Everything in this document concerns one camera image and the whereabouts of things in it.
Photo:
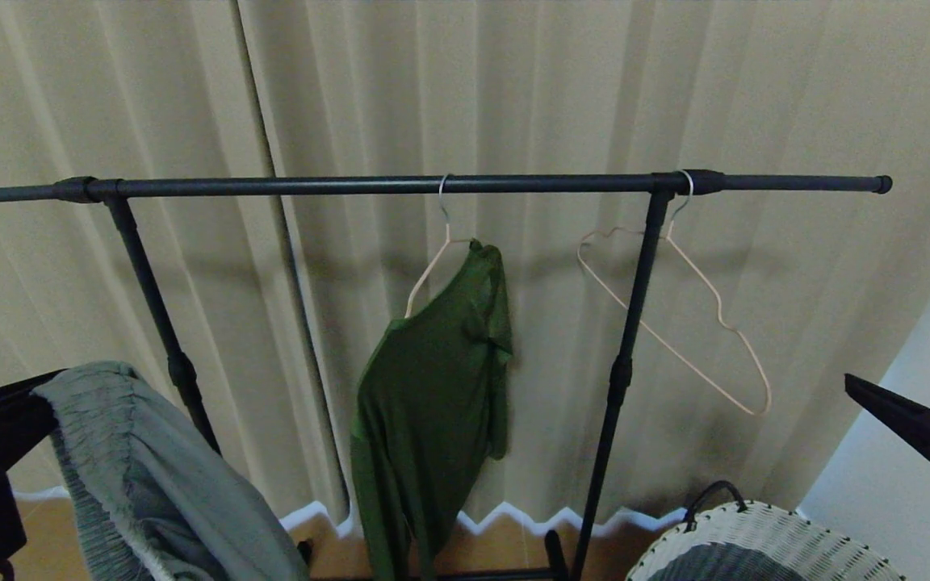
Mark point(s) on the pale grey shorts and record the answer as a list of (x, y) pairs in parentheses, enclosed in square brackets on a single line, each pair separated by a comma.
[(150, 484)]

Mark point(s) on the pink clothes hanger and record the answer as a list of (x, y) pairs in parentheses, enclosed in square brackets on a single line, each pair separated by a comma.
[(423, 280), (691, 357)]

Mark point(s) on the green long-sleeved shirt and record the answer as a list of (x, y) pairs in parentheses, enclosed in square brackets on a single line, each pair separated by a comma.
[(433, 403)]

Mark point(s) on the white laundry basket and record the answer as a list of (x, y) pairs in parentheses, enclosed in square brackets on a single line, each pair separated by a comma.
[(796, 532)]

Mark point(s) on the black clothes rack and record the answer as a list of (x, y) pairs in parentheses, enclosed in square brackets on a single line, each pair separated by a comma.
[(271, 187)]

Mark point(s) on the beige curtain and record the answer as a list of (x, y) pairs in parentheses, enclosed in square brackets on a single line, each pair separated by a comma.
[(554, 97)]

